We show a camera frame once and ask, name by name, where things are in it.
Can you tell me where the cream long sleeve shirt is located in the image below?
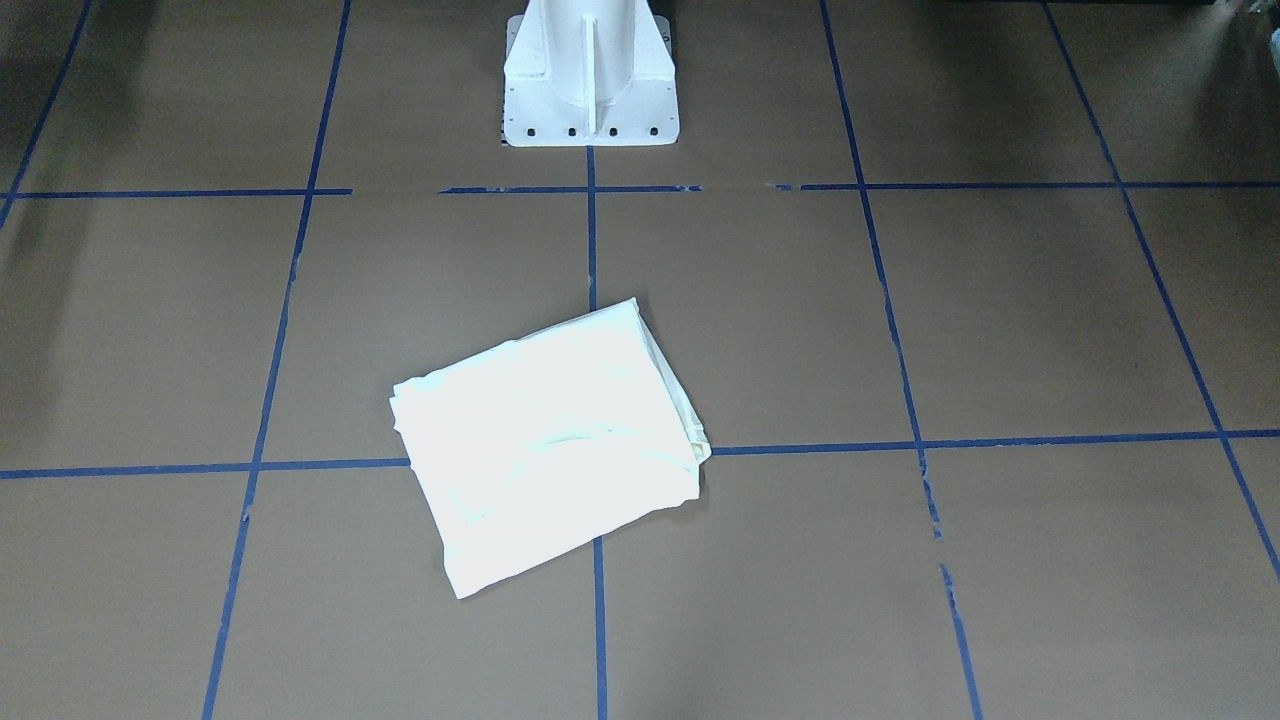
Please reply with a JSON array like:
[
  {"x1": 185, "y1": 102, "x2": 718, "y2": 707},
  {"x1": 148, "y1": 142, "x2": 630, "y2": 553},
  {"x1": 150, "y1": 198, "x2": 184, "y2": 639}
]
[{"x1": 389, "y1": 299, "x2": 712, "y2": 600}]

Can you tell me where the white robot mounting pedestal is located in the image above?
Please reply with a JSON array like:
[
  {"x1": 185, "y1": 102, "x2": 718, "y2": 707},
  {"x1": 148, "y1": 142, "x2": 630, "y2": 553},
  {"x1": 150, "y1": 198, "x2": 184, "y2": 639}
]
[{"x1": 500, "y1": 1, "x2": 681, "y2": 149}]

